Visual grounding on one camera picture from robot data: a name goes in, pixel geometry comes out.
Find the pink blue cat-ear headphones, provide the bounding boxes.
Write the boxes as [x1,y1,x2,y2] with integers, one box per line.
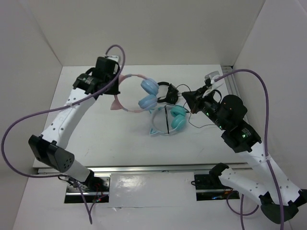
[110,74,159,113]

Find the aluminium front rail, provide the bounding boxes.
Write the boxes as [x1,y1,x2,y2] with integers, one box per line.
[37,163,251,174]

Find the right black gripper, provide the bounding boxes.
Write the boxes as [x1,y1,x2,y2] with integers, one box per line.
[181,84,226,129]

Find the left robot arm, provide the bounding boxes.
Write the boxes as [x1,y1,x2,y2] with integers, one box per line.
[28,56,119,191]

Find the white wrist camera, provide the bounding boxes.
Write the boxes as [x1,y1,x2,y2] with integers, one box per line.
[105,55,120,63]
[202,71,223,98]

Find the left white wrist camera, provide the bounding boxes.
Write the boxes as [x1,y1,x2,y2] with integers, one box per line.
[105,55,120,63]

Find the aluminium right rail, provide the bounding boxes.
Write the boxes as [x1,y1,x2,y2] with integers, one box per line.
[221,66,241,97]

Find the white front cover plate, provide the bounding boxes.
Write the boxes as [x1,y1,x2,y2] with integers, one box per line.
[109,172,196,207]

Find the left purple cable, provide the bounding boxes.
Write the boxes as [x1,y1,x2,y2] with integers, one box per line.
[0,44,127,225]

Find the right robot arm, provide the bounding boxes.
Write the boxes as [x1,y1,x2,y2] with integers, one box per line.
[182,90,307,224]

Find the black headphones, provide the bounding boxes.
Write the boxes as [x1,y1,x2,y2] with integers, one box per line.
[157,81,179,105]

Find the white teal cat-ear headphones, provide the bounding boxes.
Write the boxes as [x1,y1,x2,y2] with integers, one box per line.
[149,104,188,136]

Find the aluminium rail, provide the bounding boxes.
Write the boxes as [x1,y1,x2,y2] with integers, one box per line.
[37,163,251,174]
[221,66,241,97]

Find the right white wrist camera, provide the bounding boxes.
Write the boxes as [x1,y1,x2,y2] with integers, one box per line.
[202,71,223,98]

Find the thin black audio cable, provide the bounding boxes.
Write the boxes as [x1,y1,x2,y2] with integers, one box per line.
[165,83,216,129]

